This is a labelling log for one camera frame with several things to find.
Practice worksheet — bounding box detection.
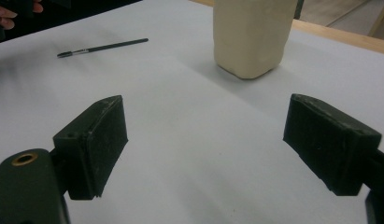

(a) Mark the cream square pen holder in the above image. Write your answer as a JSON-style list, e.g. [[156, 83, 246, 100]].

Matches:
[[212, 0, 298, 80]]

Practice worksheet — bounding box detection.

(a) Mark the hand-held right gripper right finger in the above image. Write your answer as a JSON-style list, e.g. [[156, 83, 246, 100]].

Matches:
[[282, 92, 383, 197]]

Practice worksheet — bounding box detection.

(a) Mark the white table mat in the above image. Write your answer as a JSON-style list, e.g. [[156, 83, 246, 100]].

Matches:
[[0, 0, 384, 224]]

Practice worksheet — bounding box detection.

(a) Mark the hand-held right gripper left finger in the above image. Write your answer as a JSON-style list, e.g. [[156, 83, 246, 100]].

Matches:
[[52, 94, 129, 201]]

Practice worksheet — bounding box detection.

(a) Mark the black pen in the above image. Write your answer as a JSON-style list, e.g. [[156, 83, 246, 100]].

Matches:
[[56, 37, 149, 59]]

